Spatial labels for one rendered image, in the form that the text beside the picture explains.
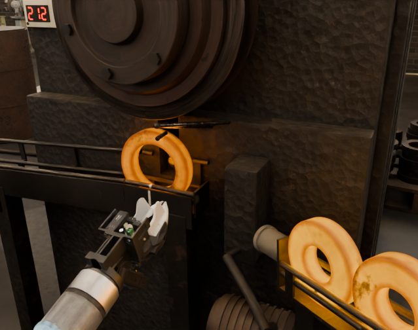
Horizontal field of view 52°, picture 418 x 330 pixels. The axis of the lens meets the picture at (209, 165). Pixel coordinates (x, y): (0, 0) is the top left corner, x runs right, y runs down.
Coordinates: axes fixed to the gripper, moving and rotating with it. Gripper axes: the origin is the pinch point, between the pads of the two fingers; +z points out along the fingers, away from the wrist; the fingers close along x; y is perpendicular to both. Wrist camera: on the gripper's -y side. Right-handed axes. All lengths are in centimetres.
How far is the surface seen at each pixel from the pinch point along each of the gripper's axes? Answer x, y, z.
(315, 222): -30.0, 3.7, 1.9
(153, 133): 11.7, 4.2, 18.3
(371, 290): -40.6, 1.3, -6.9
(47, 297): 78, -83, 11
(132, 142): 17.7, 1.2, 17.3
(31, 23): 58, 22, 36
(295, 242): -26.4, -3.0, 2.3
